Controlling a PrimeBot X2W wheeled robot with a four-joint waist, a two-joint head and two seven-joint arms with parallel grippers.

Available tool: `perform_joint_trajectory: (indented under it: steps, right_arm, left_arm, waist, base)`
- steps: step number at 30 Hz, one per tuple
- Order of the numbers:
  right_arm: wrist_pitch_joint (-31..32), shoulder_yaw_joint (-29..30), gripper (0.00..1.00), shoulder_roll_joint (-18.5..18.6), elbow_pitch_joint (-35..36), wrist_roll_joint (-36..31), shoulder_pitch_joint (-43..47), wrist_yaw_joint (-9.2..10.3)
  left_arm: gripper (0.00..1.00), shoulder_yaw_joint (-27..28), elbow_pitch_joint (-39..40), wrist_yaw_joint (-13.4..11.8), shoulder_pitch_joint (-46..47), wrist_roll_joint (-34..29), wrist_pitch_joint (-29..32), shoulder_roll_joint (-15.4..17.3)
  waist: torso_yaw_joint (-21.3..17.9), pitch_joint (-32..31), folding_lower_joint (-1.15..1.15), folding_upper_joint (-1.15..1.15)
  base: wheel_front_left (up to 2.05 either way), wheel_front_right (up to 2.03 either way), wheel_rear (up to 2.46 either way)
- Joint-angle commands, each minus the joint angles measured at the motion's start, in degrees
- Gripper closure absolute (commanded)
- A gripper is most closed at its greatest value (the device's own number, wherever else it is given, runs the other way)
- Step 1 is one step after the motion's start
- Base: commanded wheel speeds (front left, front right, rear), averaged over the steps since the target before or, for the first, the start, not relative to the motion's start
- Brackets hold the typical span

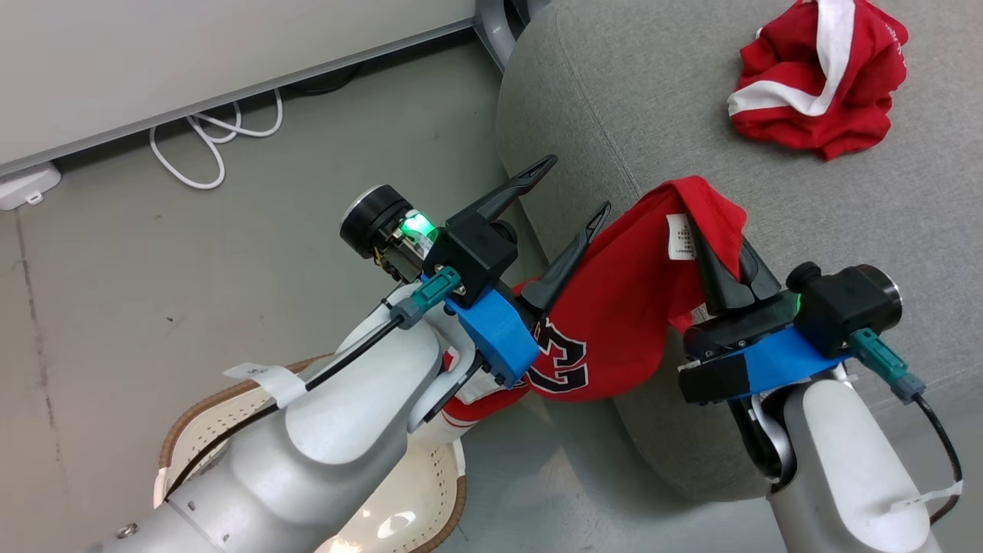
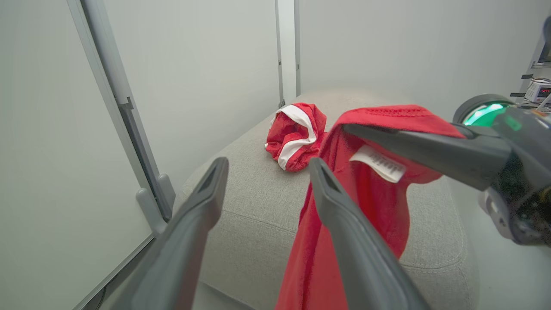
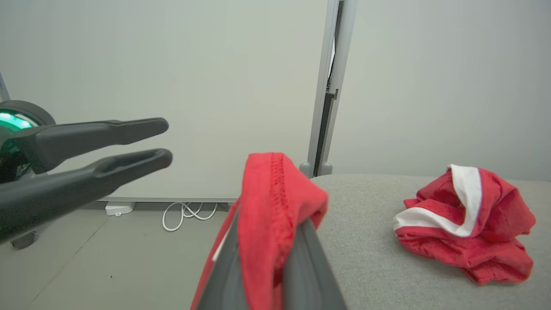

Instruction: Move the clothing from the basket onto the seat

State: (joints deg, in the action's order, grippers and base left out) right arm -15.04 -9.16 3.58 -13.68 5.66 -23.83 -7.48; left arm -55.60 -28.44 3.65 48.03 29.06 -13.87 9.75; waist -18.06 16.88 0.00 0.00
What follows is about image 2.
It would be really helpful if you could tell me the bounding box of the white device with red display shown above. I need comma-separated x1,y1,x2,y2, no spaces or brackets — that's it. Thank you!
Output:
524,79,551,104

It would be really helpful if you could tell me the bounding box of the plain red shirt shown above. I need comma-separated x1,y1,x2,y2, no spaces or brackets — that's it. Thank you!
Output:
275,105,465,310

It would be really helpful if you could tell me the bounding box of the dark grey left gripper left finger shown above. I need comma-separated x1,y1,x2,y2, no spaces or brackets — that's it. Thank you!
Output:
110,157,229,310

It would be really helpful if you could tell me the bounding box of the grey partition frame with foot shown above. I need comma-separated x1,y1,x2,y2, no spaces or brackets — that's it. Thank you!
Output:
67,0,177,310

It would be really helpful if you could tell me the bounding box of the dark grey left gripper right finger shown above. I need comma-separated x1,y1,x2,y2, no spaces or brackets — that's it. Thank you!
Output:
309,157,431,310

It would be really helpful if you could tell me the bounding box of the slim grey partition frame post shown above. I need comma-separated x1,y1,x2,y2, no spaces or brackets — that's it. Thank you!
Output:
275,0,302,109

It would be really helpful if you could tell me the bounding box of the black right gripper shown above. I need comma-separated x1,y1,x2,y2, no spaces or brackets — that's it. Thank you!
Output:
342,94,551,248

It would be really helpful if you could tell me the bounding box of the red garment with white stripes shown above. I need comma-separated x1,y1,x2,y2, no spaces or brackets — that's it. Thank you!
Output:
265,102,328,173

